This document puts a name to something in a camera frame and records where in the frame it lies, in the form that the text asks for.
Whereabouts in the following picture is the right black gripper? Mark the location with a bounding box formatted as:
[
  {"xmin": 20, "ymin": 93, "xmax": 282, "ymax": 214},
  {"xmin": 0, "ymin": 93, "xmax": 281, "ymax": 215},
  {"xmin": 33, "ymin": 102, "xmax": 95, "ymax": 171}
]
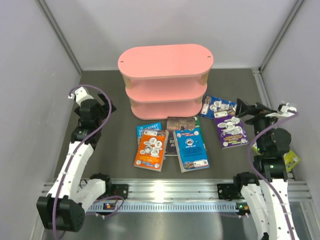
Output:
[{"xmin": 234, "ymin": 97, "xmax": 282, "ymax": 153}]

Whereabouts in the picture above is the blue 26-storey treehouse book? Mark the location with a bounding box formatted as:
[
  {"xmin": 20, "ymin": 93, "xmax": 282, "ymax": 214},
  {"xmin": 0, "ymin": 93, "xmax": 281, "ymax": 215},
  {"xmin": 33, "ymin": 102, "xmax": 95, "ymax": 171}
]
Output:
[{"xmin": 136, "ymin": 122, "xmax": 163, "ymax": 146}]

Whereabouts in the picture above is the orange 78-storey treehouse book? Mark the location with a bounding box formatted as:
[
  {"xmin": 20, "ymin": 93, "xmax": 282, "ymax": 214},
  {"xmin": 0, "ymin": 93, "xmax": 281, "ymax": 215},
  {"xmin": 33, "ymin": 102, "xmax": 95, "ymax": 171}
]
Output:
[{"xmin": 133, "ymin": 129, "xmax": 169, "ymax": 172}]

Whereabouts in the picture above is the dark tale of two cities book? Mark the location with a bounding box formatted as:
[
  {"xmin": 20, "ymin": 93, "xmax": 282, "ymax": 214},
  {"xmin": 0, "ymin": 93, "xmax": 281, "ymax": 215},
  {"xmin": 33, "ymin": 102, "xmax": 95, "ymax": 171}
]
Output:
[{"xmin": 165, "ymin": 116, "xmax": 197, "ymax": 156}]

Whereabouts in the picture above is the yellow 130-storey treehouse book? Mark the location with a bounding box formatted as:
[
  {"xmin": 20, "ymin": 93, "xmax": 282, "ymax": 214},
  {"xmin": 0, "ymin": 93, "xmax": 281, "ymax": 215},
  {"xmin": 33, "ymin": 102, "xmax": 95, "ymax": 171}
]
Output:
[{"xmin": 173, "ymin": 127, "xmax": 210, "ymax": 173}]

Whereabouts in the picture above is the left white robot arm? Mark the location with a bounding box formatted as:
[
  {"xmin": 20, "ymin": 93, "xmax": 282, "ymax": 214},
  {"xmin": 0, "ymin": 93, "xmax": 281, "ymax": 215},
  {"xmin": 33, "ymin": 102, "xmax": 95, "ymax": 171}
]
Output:
[{"xmin": 36, "ymin": 87, "xmax": 116, "ymax": 238}]

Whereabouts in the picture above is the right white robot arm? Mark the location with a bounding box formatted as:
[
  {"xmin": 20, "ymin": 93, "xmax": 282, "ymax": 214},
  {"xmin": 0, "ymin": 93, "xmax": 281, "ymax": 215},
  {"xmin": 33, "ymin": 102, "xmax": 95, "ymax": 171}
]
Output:
[{"xmin": 233, "ymin": 99, "xmax": 299, "ymax": 240}]

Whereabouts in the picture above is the purple treehouse book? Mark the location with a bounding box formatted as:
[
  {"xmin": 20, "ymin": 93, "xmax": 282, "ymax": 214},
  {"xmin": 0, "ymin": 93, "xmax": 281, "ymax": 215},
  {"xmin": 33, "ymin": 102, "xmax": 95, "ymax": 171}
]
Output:
[{"xmin": 213, "ymin": 108, "xmax": 249, "ymax": 149}]

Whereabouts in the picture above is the dark blue treehouse book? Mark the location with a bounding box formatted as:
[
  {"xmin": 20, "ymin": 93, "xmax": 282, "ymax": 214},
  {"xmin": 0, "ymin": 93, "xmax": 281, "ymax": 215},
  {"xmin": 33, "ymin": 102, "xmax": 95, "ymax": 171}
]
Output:
[{"xmin": 199, "ymin": 95, "xmax": 237, "ymax": 120}]

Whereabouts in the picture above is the pink three-tier shelf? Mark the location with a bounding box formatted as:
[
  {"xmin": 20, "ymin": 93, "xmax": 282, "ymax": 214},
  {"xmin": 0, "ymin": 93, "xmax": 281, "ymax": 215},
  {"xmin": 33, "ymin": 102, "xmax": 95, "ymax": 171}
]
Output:
[{"xmin": 118, "ymin": 43, "xmax": 214, "ymax": 120}]

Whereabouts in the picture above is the lime green treehouse book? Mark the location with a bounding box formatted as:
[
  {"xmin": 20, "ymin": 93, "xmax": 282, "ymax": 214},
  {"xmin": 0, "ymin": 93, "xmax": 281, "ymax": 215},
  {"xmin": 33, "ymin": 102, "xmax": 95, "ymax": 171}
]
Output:
[{"xmin": 250, "ymin": 142, "xmax": 301, "ymax": 173}]

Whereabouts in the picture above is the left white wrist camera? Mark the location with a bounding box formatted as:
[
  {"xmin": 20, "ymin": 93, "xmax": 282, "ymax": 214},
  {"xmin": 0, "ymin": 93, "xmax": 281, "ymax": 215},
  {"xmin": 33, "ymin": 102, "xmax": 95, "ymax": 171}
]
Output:
[{"xmin": 68, "ymin": 87, "xmax": 93, "ymax": 106}]

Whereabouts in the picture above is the aluminium mounting rail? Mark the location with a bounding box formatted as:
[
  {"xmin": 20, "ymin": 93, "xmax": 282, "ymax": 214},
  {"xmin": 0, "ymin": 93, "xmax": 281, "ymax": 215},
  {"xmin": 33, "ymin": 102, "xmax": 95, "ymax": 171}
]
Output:
[{"xmin": 41, "ymin": 177, "xmax": 313, "ymax": 213}]

